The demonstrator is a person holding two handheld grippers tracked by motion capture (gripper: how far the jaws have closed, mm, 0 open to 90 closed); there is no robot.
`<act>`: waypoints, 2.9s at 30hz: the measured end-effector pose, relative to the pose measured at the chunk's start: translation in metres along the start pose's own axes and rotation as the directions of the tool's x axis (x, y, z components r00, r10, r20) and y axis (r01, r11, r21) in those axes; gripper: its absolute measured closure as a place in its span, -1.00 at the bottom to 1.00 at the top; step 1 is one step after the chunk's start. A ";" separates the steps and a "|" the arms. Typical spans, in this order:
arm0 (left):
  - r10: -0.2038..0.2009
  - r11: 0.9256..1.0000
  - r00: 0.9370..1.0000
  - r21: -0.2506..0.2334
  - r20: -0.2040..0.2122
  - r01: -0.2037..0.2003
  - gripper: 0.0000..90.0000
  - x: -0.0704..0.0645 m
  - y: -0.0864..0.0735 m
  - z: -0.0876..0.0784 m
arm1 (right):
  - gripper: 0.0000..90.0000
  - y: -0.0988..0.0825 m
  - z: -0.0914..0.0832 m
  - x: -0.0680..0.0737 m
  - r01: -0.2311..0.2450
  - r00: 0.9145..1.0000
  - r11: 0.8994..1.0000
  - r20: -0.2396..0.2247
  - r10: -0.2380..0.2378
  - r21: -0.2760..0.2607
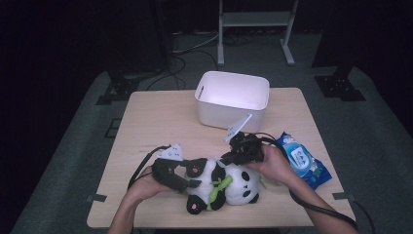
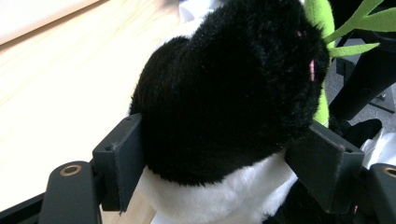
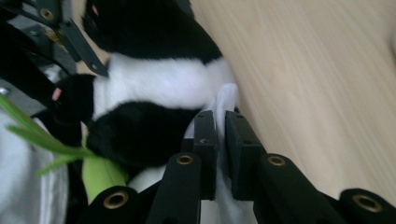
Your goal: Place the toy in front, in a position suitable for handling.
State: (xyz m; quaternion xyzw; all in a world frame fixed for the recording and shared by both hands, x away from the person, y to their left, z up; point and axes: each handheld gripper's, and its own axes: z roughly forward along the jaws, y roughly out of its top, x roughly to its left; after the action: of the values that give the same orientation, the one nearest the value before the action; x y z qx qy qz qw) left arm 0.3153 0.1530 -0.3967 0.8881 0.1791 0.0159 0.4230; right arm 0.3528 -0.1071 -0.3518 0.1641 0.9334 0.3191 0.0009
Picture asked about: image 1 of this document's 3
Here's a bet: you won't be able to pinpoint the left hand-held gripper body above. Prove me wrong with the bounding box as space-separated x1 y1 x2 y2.
150 143 190 193

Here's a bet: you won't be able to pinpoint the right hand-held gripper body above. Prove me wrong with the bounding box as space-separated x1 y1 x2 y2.
223 112 266 166

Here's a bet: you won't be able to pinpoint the white wet wipe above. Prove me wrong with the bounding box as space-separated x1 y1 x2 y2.
215 159 236 171

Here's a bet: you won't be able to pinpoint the panda plush toy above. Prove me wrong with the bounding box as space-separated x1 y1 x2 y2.
179 157 263 215

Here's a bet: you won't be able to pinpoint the white plastic bin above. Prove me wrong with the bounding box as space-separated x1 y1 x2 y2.
194 70 271 135

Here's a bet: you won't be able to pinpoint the blue wet wipes pack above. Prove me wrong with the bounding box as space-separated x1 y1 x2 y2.
261 131 333 191

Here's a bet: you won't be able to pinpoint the person's left hand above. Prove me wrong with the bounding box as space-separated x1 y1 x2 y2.
127 165 173 203

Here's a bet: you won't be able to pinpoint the person's right hand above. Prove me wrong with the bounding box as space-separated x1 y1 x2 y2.
243 143 300 187

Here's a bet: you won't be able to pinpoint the black tape strip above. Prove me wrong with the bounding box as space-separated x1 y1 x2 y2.
85 193 108 204
331 191 357 201

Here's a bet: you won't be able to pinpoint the black stand base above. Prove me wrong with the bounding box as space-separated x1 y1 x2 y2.
94 69 141 106
314 64 367 102

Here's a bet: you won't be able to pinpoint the white metal stand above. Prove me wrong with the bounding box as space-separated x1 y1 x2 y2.
216 0 300 67

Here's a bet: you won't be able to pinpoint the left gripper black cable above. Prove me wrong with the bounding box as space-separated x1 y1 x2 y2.
127 144 172 191

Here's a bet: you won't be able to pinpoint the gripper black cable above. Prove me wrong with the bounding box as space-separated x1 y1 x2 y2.
127 144 172 191
255 131 360 232

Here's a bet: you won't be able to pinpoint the black floor frame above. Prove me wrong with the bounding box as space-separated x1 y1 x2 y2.
103 118 123 139

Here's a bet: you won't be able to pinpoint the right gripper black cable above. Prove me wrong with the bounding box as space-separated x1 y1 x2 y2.
255 131 360 232

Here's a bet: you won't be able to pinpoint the floor cables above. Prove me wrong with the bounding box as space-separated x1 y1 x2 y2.
145 29 257 92

